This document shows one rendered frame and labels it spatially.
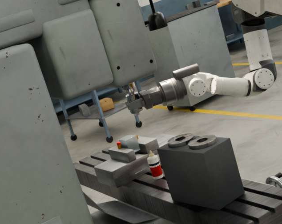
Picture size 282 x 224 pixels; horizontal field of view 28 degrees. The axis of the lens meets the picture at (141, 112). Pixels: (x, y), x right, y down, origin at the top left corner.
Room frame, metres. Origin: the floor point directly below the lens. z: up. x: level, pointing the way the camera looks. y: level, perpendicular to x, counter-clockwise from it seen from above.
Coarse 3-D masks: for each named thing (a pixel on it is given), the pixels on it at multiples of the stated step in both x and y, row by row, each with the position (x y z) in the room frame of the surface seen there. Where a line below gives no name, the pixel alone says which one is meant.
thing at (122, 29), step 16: (96, 0) 1.88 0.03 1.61; (112, 0) 1.90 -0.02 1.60; (128, 0) 1.93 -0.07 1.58; (96, 16) 1.87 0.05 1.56; (112, 16) 1.89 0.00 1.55; (128, 16) 1.92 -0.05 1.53; (112, 32) 1.88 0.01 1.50; (128, 32) 1.91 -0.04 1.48; (144, 32) 1.94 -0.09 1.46; (112, 48) 1.88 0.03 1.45; (128, 48) 1.90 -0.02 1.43; (144, 48) 1.93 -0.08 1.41; (112, 64) 1.87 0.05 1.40; (128, 64) 1.90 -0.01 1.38; (144, 64) 1.92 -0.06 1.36; (128, 80) 1.89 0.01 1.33
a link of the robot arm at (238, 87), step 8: (224, 80) 2.02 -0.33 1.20; (232, 80) 2.02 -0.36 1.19; (240, 80) 2.03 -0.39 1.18; (248, 80) 2.04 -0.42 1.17; (224, 88) 2.01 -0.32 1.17; (232, 88) 2.01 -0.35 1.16; (240, 88) 2.01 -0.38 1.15; (248, 88) 2.02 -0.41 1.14; (256, 88) 2.00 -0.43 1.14; (240, 96) 2.03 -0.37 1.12
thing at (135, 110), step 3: (138, 96) 1.99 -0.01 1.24; (126, 99) 1.99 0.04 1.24; (129, 99) 1.98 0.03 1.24; (132, 99) 1.97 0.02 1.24; (135, 99) 1.98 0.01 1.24; (129, 102) 1.98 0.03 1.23; (135, 108) 1.97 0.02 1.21; (138, 108) 1.98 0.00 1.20; (141, 108) 1.99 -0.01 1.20; (132, 111) 1.98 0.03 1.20; (135, 111) 1.97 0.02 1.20; (138, 111) 1.98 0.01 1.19
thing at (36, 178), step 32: (0, 64) 1.57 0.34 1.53; (32, 64) 1.61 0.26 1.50; (0, 96) 1.56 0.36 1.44; (32, 96) 1.60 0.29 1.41; (0, 128) 1.54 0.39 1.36; (32, 128) 1.58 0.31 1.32; (0, 160) 1.53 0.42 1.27; (32, 160) 1.57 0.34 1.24; (64, 160) 1.61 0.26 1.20; (0, 192) 1.51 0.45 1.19; (32, 192) 1.55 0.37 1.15; (64, 192) 1.60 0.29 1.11
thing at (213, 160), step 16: (176, 144) 1.67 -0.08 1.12; (192, 144) 1.61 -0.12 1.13; (208, 144) 1.58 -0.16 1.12; (224, 144) 1.59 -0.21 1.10; (160, 160) 1.72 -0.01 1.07; (176, 160) 1.65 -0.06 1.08; (192, 160) 1.59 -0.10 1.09; (208, 160) 1.55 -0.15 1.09; (224, 160) 1.58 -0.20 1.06; (176, 176) 1.67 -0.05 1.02; (192, 176) 1.61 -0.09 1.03; (208, 176) 1.55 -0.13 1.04; (224, 176) 1.57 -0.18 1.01; (240, 176) 1.61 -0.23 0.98; (176, 192) 1.69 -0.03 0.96; (192, 192) 1.63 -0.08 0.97; (208, 192) 1.56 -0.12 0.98; (224, 192) 1.56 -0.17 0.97; (240, 192) 1.60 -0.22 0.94
